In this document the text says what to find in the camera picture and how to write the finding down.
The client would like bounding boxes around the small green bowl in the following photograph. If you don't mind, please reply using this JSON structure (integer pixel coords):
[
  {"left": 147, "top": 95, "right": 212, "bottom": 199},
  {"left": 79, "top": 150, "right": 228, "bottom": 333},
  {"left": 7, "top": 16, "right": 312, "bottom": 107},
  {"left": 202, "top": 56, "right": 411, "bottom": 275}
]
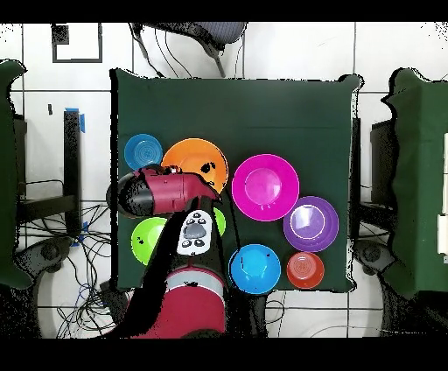
[{"left": 213, "top": 206, "right": 228, "bottom": 237}]

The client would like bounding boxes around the large orange bowl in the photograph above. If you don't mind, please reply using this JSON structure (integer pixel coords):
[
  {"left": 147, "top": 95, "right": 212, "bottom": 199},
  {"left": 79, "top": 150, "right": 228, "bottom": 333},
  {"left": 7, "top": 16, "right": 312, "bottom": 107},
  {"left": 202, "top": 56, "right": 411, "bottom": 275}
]
[{"left": 160, "top": 137, "right": 229, "bottom": 195}]

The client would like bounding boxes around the black stand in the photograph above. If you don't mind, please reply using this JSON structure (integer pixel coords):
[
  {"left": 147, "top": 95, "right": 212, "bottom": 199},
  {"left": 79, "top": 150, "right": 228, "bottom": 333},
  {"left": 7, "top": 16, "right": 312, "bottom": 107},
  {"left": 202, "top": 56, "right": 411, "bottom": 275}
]
[
  {"left": 15, "top": 109, "right": 83, "bottom": 239},
  {"left": 350, "top": 116, "right": 362, "bottom": 242}
]

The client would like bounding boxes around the small shallow blue bowl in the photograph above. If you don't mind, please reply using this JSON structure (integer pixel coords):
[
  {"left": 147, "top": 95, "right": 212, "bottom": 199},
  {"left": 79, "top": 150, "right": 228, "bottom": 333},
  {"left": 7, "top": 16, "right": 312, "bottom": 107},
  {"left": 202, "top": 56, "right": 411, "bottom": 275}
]
[{"left": 123, "top": 133, "right": 165, "bottom": 173}]

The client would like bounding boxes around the green side table cloth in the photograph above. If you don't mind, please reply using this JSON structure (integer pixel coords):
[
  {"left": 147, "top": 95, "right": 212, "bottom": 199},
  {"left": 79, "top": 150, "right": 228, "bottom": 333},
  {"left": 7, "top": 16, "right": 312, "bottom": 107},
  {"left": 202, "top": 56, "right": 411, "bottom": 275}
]
[
  {"left": 0, "top": 59, "right": 34, "bottom": 290},
  {"left": 381, "top": 67, "right": 448, "bottom": 298}
]

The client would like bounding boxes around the large green bowl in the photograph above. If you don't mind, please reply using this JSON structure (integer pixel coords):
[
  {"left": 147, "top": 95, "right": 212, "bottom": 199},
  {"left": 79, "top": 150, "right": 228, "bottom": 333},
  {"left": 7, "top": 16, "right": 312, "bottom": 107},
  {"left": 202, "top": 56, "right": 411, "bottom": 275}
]
[{"left": 130, "top": 216, "right": 169, "bottom": 267}]

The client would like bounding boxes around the small orange bowl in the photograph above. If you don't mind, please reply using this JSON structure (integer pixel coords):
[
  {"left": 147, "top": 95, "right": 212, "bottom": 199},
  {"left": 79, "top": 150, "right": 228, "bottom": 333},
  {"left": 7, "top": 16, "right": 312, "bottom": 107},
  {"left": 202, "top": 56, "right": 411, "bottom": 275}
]
[{"left": 285, "top": 251, "right": 326, "bottom": 291}]

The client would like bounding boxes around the black chair base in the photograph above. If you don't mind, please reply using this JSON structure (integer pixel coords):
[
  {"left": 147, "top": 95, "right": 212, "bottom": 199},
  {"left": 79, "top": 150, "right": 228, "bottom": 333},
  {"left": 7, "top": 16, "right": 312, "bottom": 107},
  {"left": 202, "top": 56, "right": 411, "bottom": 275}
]
[
  {"left": 353, "top": 239, "right": 396, "bottom": 276},
  {"left": 15, "top": 235, "right": 74, "bottom": 277}
]

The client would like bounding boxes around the tangle of floor cables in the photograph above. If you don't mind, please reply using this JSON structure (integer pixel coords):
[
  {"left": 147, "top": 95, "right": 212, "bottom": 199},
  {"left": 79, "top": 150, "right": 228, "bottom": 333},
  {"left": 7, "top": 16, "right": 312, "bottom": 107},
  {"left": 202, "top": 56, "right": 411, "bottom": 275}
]
[{"left": 17, "top": 178, "right": 134, "bottom": 339}]

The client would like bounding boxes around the white box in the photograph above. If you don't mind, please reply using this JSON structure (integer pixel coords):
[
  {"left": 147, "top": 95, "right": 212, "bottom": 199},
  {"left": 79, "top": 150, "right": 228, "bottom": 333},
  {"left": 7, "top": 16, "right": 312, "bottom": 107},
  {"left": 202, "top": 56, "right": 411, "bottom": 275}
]
[{"left": 436, "top": 213, "right": 448, "bottom": 256}]

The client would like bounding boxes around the large pink bowl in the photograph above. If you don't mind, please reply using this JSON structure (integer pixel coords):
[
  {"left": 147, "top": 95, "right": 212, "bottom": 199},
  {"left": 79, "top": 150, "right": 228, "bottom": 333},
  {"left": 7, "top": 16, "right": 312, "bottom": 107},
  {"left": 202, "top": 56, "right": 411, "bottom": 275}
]
[{"left": 231, "top": 153, "right": 301, "bottom": 222}]

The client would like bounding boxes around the black power strip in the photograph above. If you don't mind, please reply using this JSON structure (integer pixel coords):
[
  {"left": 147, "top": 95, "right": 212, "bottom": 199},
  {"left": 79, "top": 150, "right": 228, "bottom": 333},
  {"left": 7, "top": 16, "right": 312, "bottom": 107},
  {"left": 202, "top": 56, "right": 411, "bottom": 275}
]
[{"left": 99, "top": 279, "right": 118, "bottom": 305}]

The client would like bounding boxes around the grey office chair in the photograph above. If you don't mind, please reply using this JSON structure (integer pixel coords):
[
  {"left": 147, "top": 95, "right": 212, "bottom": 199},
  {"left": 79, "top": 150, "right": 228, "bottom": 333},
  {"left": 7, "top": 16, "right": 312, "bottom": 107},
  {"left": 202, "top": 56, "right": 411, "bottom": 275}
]
[{"left": 130, "top": 22, "right": 249, "bottom": 79}]

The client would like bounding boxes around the blue tape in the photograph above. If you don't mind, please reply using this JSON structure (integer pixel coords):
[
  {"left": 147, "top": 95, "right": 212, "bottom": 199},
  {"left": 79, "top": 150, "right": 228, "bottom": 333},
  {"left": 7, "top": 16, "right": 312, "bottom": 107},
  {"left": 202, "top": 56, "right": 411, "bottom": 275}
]
[{"left": 64, "top": 107, "right": 87, "bottom": 134}]

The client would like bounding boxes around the large blue bowl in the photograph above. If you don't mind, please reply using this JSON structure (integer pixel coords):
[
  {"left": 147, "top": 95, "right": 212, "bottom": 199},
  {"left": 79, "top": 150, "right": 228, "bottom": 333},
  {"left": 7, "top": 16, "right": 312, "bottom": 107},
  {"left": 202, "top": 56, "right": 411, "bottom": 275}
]
[{"left": 227, "top": 243, "right": 282, "bottom": 295}]

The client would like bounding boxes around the dark green table cloth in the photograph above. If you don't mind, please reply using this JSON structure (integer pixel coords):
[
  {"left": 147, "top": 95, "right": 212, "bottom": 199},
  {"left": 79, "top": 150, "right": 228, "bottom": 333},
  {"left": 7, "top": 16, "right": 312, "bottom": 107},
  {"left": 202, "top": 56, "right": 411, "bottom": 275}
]
[{"left": 109, "top": 67, "right": 361, "bottom": 293}]

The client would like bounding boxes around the purple bowl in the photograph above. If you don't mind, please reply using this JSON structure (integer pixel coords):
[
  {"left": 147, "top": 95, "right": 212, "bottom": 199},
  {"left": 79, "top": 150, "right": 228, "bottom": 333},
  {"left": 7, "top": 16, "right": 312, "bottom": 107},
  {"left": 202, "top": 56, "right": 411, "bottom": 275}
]
[{"left": 282, "top": 195, "right": 340, "bottom": 254}]

